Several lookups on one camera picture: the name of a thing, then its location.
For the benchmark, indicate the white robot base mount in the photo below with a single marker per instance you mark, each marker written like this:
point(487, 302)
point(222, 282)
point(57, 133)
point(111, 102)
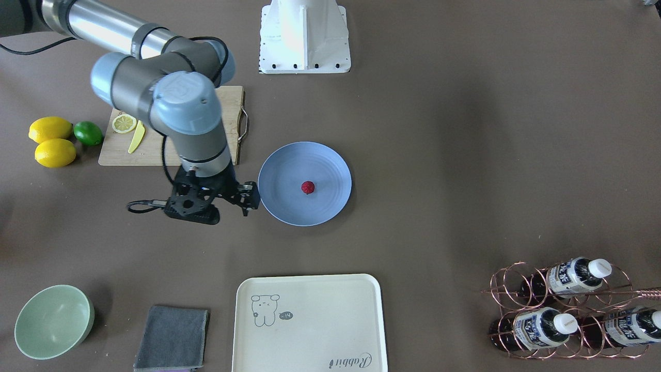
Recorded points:
point(304, 37)

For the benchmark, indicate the drink bottle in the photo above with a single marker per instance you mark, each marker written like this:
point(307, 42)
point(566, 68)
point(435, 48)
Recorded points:
point(635, 326)
point(543, 328)
point(563, 281)

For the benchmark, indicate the lower middle drink bottle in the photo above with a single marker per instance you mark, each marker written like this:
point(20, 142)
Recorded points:
point(543, 328)

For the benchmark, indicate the top drink bottle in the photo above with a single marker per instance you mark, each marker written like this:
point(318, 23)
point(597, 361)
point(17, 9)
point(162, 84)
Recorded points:
point(563, 281)

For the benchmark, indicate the mint green bowl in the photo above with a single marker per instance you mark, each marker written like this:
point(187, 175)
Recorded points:
point(53, 321)

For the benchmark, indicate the green lime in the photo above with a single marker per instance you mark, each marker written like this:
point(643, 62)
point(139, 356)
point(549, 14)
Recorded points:
point(88, 133)

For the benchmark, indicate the cream rabbit tray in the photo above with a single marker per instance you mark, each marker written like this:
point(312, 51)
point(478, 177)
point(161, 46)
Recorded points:
point(309, 323)

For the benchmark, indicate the lemon slice on board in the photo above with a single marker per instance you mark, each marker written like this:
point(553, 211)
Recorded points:
point(124, 123)

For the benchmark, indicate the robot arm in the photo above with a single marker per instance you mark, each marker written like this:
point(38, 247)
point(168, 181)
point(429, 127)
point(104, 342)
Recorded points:
point(168, 82)

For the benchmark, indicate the copper wire bottle rack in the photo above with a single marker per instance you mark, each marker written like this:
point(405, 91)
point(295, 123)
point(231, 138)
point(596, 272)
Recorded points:
point(617, 293)

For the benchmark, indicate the grey folded cloth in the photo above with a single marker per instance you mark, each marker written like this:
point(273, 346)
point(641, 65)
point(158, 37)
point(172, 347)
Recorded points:
point(174, 339)

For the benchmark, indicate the yellow lemon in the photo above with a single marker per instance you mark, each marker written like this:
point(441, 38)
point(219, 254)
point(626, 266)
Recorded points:
point(50, 127)
point(55, 153)

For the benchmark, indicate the yellow lemon upper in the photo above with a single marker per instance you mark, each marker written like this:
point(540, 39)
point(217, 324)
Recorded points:
point(50, 127)

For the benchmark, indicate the yellow lemon lower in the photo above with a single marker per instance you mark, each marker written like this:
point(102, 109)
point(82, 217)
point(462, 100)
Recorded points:
point(55, 153)

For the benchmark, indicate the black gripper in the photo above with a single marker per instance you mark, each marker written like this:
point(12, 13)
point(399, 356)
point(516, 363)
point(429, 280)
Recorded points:
point(248, 195)

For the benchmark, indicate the bamboo cutting board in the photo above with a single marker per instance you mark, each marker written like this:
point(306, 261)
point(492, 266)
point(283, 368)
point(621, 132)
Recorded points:
point(114, 151)

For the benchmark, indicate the yellow plastic knife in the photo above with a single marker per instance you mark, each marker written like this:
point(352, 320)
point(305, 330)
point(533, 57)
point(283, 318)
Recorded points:
point(138, 136)

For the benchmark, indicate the blue plate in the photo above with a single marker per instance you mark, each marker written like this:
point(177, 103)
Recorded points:
point(283, 172)

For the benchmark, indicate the lower outer drink bottle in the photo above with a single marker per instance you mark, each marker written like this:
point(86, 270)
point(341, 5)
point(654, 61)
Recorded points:
point(635, 326)

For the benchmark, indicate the red strawberry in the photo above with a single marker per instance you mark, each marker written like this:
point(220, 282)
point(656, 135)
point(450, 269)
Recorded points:
point(308, 187)

